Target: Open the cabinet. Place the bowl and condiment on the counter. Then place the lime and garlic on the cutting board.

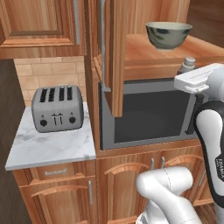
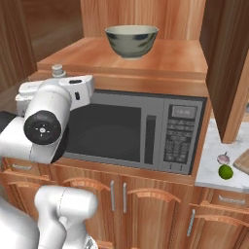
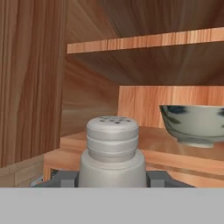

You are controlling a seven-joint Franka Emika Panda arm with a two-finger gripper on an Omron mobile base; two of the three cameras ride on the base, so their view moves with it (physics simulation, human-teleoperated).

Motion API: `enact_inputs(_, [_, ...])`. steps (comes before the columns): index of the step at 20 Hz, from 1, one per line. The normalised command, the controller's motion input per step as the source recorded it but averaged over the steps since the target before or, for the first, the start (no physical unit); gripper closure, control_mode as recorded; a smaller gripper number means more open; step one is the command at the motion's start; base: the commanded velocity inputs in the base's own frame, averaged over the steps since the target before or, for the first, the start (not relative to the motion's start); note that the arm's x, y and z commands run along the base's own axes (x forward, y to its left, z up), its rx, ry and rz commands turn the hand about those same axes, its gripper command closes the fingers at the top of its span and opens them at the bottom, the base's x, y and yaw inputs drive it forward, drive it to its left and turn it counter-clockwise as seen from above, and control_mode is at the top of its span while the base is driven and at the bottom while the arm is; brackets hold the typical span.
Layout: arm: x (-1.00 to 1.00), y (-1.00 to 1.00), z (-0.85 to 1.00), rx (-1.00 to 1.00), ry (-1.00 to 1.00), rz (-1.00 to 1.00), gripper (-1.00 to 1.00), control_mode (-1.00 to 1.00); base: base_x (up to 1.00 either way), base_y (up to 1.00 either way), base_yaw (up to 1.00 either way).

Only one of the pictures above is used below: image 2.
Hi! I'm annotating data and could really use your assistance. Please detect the grey capped condiment bottle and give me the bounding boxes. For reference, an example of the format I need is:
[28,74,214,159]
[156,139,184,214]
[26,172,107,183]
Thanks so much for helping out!
[51,63,66,79]

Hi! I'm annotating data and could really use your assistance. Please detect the grey patterned ceramic bowl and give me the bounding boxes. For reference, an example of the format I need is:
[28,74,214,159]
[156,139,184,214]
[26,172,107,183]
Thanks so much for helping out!
[104,24,160,60]

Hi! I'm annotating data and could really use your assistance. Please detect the wooden drawer front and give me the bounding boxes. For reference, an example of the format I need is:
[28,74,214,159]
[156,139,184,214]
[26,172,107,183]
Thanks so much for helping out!
[2,157,52,179]
[194,185,249,213]

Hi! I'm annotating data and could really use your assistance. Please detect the pinkish garlic bulb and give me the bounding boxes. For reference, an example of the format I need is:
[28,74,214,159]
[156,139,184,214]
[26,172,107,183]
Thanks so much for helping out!
[216,152,231,165]

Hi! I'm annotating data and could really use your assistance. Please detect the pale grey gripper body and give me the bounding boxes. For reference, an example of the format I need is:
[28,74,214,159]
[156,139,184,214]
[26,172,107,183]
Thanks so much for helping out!
[15,81,46,117]

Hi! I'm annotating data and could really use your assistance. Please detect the silver cabinet door handle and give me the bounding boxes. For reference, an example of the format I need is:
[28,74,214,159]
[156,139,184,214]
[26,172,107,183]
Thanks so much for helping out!
[122,182,128,214]
[186,208,196,237]
[109,180,116,213]

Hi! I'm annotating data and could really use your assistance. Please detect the wooden cutting board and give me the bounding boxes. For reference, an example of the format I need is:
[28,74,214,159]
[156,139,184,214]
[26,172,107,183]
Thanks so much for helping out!
[231,148,249,176]

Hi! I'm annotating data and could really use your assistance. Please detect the open wooden wall cabinet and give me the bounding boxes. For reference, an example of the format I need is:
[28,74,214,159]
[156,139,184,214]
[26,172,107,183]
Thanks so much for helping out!
[27,0,210,98]

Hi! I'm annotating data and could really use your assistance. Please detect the green lime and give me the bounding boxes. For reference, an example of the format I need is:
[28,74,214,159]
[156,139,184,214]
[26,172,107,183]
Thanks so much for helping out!
[218,164,234,181]

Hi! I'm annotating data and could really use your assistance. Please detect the wide wooden wall cabinet door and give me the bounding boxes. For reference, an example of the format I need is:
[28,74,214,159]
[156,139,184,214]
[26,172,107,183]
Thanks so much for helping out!
[199,0,249,145]

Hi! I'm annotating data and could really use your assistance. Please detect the grey microwave oven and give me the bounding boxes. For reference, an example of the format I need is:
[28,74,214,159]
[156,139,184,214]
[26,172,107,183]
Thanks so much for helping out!
[60,89,208,176]

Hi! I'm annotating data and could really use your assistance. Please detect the wooden base cabinet door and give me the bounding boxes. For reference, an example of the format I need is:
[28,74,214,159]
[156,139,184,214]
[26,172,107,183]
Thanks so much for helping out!
[48,164,121,249]
[0,172,53,222]
[118,174,196,249]
[188,203,249,249]

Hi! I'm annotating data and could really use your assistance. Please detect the silver drawer handle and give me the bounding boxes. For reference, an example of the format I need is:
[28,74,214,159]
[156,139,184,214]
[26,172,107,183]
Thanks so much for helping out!
[218,195,247,205]
[12,162,34,171]

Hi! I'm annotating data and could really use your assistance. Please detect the narrow wooden wall cabinet door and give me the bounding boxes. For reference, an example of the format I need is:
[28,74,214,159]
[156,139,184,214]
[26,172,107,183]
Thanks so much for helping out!
[0,0,37,113]

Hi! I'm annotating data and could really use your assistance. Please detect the dark microwave door handle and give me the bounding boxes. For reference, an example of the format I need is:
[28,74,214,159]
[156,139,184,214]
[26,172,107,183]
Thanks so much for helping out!
[143,114,158,165]

